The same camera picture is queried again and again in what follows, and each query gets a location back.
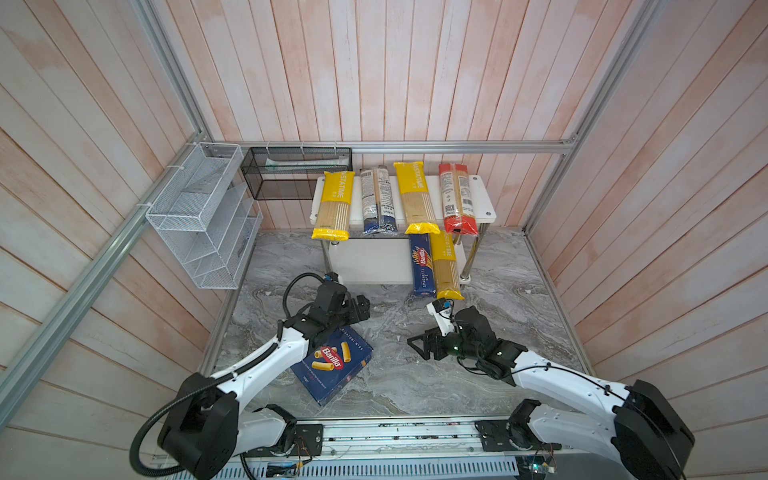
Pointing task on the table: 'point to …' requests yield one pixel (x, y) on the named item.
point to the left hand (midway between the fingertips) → (357, 311)
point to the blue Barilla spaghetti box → (424, 284)
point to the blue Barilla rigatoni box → (331, 361)
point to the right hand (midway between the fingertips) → (417, 337)
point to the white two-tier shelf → (401, 230)
